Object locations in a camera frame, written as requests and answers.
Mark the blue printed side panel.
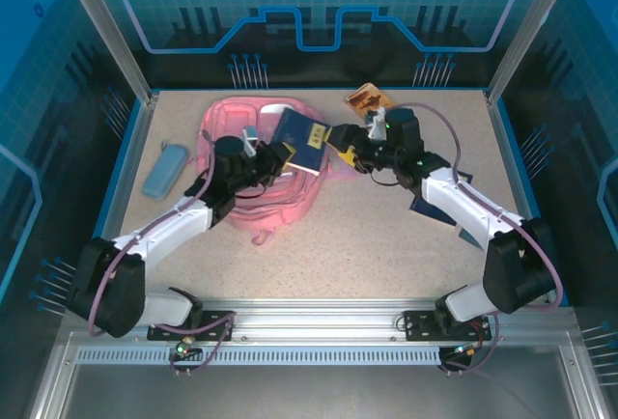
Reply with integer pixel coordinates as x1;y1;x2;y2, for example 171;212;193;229
501;0;618;343
0;0;146;323

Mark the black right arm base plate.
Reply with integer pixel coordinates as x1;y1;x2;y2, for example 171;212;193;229
403;310;493;342

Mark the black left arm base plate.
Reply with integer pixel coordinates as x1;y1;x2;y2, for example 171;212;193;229
146;309;238;342

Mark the aluminium front rail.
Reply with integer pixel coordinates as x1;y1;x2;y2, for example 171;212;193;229
62;296;578;338

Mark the orange brown book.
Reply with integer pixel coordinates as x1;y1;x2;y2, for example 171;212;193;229
344;81;395;116

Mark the aluminium side rail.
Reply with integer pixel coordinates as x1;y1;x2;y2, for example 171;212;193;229
71;90;160;307
484;89;572;307

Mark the aluminium frame post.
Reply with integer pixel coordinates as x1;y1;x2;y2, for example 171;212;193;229
485;0;580;104
52;0;160;106

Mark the navy book with yellow label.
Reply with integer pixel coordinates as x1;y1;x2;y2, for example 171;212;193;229
271;107;335;179
408;170;475;237

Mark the light blue pencil case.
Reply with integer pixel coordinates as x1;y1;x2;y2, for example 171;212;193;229
140;142;188;203

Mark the blue printed back panel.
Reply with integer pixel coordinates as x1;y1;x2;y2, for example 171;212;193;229
84;0;547;90

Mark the pink student backpack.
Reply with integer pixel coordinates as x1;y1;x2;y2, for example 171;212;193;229
195;95;361;246

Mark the small connector with green light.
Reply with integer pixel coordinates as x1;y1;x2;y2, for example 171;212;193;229
453;341;484;360
174;336;202;357

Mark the slotted grey cable duct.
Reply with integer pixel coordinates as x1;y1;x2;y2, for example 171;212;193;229
75;346;443;366

